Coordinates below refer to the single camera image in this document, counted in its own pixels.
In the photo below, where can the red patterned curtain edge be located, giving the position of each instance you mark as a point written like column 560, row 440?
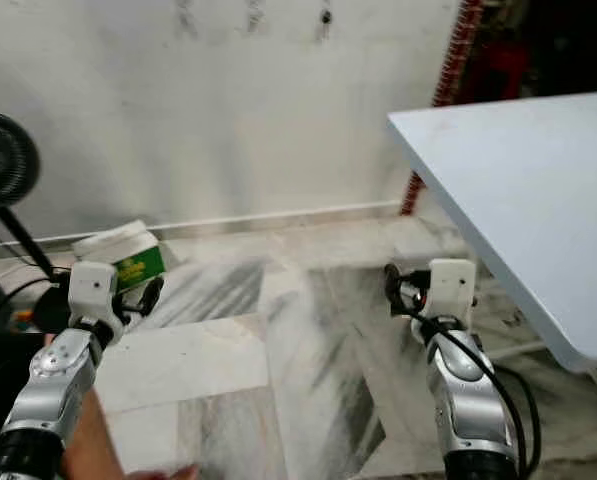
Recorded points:
column 448, row 70

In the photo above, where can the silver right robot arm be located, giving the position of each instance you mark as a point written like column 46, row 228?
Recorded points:
column 473, row 400

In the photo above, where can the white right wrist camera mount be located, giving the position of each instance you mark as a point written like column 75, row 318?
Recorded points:
column 453, row 288

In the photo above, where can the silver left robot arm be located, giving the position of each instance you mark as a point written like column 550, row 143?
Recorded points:
column 48, row 400

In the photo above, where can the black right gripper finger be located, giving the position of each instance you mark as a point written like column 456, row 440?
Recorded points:
column 394, row 285

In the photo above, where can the green and white box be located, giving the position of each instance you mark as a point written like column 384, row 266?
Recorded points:
column 133, row 265

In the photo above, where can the black standing fan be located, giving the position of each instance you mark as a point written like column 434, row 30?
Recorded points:
column 3, row 160

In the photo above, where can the black-headed key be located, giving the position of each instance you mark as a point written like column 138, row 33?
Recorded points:
column 326, row 17

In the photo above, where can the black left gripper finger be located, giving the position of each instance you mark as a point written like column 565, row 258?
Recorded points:
column 152, row 296

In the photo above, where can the white table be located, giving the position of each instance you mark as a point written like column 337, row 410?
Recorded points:
column 528, row 170

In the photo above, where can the person's black clothing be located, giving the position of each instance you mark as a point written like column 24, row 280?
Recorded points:
column 3, row 390

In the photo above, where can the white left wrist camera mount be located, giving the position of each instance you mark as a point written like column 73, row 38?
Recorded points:
column 91, row 290

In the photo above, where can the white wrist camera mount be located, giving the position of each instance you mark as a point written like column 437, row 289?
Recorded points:
column 91, row 290
column 453, row 288

